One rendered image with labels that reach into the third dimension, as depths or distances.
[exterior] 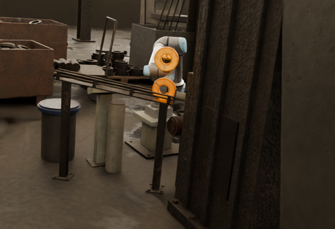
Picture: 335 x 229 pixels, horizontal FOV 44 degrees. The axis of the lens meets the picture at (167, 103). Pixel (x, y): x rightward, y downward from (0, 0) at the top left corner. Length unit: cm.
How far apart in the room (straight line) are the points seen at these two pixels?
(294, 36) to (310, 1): 15
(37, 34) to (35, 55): 161
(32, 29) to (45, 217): 397
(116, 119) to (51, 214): 81
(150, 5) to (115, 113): 576
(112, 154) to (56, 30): 349
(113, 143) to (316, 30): 181
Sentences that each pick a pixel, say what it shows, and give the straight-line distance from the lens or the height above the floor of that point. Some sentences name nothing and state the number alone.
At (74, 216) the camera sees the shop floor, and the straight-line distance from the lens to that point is 259.
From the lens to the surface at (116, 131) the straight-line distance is 302.
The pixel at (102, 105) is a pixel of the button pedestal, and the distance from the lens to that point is 312.
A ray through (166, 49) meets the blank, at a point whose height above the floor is 97.
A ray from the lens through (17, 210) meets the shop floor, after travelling 267.
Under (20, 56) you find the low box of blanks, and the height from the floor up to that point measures 55.
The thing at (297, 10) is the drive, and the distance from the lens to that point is 178.
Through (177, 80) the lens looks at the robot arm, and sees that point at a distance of 341.
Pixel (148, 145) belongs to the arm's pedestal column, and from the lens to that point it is 356.
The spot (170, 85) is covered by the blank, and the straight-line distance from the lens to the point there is 268.
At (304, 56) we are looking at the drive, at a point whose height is 111.
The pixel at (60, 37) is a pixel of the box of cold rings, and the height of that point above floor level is 57.
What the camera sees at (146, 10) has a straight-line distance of 870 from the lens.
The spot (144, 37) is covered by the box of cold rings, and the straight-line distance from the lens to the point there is 614.
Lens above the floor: 129
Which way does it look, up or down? 14 degrees down
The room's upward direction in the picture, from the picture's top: 5 degrees clockwise
